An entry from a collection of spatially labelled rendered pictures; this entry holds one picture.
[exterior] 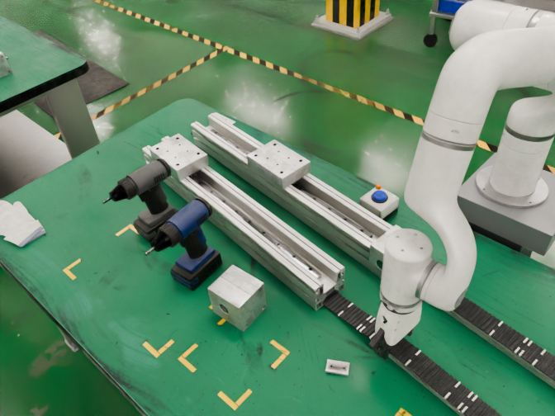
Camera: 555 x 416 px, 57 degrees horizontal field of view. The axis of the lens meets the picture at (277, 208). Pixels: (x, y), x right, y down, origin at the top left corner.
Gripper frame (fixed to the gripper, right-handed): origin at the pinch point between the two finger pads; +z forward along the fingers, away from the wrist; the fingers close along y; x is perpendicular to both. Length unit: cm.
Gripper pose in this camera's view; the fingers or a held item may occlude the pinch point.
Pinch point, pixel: (393, 340)
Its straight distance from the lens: 119.8
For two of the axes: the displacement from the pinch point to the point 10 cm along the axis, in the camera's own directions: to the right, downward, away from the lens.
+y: 7.5, -4.9, 4.5
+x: -6.6, -4.8, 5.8
